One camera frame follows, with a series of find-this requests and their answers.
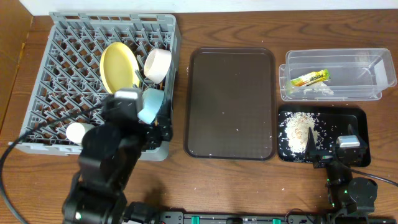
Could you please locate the light blue bowl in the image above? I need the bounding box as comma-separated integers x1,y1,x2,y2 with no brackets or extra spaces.
137,88,164,124

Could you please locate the green snack wrapper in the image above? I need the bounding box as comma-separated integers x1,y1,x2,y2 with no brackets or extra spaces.
291,69,330,86

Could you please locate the yellow round plate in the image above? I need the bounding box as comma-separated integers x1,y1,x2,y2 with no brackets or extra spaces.
100,42,141,94

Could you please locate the white cup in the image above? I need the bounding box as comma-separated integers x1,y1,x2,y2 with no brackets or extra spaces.
66,123,95,144

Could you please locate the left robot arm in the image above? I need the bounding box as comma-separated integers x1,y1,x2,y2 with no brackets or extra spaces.
62,88,172,223

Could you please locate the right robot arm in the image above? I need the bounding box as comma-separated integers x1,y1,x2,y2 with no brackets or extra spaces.
305,125,377,224

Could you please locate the black waste tray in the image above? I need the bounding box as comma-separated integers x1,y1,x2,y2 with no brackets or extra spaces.
277,105,371,167

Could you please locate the spilled rice food waste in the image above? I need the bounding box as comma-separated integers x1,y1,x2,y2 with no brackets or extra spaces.
279,112,323,158

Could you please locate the clear plastic bin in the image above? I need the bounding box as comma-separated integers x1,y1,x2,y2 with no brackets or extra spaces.
279,48,397,101

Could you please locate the dark brown serving tray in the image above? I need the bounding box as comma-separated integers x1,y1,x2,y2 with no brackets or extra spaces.
183,47,277,161

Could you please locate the grey plastic dish rack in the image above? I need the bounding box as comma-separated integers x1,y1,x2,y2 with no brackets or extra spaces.
16,12,181,161

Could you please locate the black equipment rail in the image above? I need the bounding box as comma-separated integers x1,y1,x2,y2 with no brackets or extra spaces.
124,202,396,224

